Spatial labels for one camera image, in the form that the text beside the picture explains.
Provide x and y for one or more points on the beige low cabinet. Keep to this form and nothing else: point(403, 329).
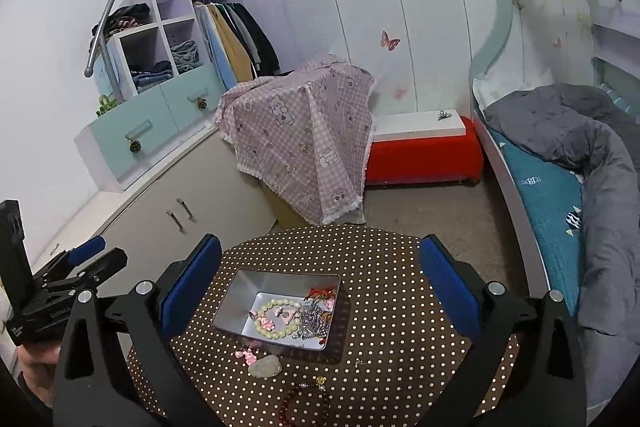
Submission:
point(150, 207)

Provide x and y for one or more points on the person's left hand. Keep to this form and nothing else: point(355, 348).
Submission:
point(37, 362)

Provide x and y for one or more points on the folded grey clothes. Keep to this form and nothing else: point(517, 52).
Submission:
point(185, 54)

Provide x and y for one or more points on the light blue drawer unit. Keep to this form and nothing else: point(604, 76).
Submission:
point(120, 142)

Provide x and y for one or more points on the teal striped pillow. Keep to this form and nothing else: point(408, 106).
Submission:
point(619, 99)

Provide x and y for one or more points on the folded blue jeans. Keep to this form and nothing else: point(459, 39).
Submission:
point(150, 77)

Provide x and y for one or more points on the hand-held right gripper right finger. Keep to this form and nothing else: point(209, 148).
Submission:
point(450, 287)

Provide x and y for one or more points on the pale jade stone pendant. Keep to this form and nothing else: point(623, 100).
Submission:
point(265, 366)

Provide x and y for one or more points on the pink butterfly sticker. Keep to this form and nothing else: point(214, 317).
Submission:
point(389, 41)

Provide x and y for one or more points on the polka dot round table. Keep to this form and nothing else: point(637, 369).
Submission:
point(400, 332)

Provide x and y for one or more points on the row of hanging clothes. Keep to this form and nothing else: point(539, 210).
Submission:
point(235, 42)

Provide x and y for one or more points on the grey metal tin box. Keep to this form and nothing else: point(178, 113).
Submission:
point(235, 302)

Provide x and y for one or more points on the pink checked bear cloth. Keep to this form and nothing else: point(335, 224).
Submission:
point(300, 132)

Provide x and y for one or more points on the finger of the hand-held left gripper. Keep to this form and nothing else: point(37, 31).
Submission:
point(107, 263)
point(87, 249)

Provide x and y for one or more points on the pine cone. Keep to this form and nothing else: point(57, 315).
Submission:
point(135, 147)
point(202, 103)

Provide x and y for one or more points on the pile of dark clothes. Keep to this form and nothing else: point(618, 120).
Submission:
point(125, 17)

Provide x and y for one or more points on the teal bed sheet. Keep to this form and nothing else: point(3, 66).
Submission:
point(545, 197)

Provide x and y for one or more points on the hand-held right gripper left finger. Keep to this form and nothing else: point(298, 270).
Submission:
point(192, 287)

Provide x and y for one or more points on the grey duvet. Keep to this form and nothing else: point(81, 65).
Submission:
point(610, 187)

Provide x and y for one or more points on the red storage bench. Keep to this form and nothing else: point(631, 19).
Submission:
point(425, 157)

